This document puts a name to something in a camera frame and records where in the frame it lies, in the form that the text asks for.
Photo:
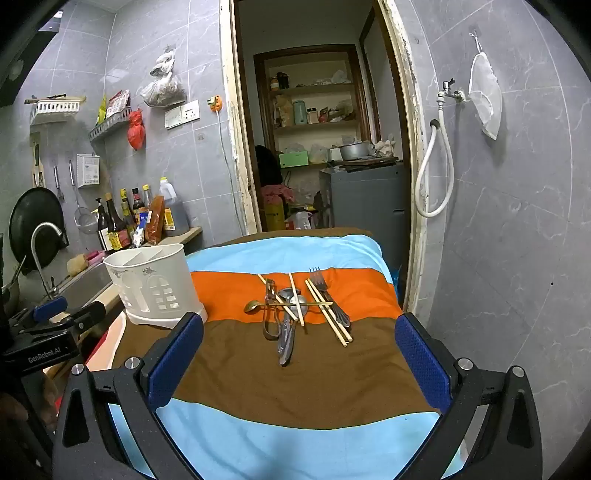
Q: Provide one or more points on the red plastic bag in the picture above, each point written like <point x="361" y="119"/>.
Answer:
<point x="135" y="131"/>

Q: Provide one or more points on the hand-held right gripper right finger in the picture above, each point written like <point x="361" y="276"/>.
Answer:
<point x="422" y="364"/>

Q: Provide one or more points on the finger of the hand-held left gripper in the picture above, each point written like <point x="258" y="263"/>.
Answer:
<point x="48" y="308"/>
<point x="87" y="314"/>

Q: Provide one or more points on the red and white packets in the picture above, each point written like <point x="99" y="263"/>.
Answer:
<point x="118" y="104"/>

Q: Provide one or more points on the white wall basket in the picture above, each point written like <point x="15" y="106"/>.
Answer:
<point x="53" y="110"/>

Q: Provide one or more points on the yellow cap sauce bottle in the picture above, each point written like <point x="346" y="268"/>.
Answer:
<point x="125" y="207"/>

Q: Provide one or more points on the orange seasoning packet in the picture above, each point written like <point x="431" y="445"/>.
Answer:
<point x="155" y="219"/>

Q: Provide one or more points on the yellow gas cylinder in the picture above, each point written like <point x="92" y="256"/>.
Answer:
<point x="274" y="214"/>

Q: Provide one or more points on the white mesh bag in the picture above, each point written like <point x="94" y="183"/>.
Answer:
<point x="485" y="97"/>

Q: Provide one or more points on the green box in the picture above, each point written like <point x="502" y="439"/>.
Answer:
<point x="293" y="160"/>

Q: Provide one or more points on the silver fork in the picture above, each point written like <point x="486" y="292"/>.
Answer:
<point x="316" y="279"/>
<point x="345" y="319"/>

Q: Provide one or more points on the grey washing machine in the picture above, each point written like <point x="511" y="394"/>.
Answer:
<point x="364" y="207"/>

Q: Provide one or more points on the gold spoon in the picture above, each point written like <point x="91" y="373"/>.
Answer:
<point x="253" y="307"/>

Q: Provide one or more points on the yellow packet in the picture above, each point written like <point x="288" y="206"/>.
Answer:
<point x="101" y="110"/>

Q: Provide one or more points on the striped blanket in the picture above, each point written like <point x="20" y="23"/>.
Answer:
<point x="300" y="392"/>

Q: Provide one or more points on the tan loofah sponge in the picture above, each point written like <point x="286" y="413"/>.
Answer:
<point x="77" y="265"/>

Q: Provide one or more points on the peach and red cloth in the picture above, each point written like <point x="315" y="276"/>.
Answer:
<point x="104" y="344"/>

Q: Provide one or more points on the black range hood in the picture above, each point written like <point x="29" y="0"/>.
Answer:
<point x="16" y="81"/>

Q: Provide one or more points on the wall socket panel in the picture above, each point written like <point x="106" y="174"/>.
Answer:
<point x="182" y="114"/>

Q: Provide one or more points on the orange plug adapter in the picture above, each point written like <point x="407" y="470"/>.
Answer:
<point x="214" y="104"/>

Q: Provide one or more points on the worn white door frame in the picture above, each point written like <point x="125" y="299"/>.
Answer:
<point x="240" y="138"/>

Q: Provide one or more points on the white wall box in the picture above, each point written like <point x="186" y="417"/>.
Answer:
<point x="87" y="170"/>

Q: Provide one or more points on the black wok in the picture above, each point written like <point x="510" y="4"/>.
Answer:
<point x="32" y="226"/>

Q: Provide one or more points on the silver spoon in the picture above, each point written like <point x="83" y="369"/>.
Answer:
<point x="301" y="304"/>
<point x="287" y="295"/>

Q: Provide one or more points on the pink cloth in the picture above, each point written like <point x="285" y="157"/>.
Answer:
<point x="277" y="193"/>

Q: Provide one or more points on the black hanging clothing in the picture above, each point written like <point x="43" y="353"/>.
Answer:
<point x="268" y="164"/>

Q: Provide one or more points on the white plastic bag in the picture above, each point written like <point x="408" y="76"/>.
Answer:
<point x="164" y="64"/>

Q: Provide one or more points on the metal tongs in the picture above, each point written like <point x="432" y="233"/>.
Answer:
<point x="267" y="323"/>

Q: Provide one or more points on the pink cloth pad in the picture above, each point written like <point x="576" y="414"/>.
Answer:
<point x="95" y="257"/>

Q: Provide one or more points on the red label sauce bottle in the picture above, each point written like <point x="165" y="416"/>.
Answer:
<point x="137" y="203"/>

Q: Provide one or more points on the black bottles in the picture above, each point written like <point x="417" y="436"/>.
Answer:
<point x="283" y="81"/>

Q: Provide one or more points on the glass jar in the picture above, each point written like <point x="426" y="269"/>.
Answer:
<point x="312" y="116"/>

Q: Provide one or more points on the metal wall tap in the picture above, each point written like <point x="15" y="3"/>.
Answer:
<point x="450" y="94"/>

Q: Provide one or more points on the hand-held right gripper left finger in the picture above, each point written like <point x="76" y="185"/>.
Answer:
<point x="178" y="364"/>

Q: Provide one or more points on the wooden shelf unit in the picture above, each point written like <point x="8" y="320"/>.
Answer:
<point x="263" y="92"/>

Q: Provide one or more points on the pump bottle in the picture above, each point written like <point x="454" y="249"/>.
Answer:
<point x="101" y="224"/>

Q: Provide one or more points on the white plastic sack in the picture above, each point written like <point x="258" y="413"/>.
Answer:
<point x="304" y="220"/>

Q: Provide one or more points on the clear bag of dried goods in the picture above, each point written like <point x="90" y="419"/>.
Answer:
<point x="161" y="92"/>

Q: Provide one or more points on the green thermos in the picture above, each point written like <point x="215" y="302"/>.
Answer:
<point x="300" y="113"/>

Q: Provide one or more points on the aluminium pot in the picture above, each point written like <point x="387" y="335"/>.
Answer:
<point x="354" y="151"/>

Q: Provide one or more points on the small white blue packet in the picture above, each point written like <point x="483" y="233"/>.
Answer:
<point x="139" y="235"/>

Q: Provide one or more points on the grey wall shelf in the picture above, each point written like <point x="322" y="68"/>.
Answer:
<point x="108" y="127"/>

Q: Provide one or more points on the curved sink faucet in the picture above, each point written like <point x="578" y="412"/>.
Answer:
<point x="38" y="240"/>

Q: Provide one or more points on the hanging metal spatula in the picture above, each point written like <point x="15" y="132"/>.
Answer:
<point x="57" y="182"/>

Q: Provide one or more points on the slim sauce bottle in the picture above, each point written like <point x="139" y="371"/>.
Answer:
<point x="146" y="196"/>

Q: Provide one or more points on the white plastic utensil holder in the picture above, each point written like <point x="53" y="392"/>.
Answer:
<point x="152" y="286"/>

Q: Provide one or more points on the steel sink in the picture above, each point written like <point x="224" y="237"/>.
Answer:
<point x="87" y="284"/>

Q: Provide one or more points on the large dark sauce bottle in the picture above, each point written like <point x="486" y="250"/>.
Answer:
<point x="115" y="228"/>

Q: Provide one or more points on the cooking oil jug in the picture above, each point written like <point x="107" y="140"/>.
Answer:
<point x="175" y="212"/>

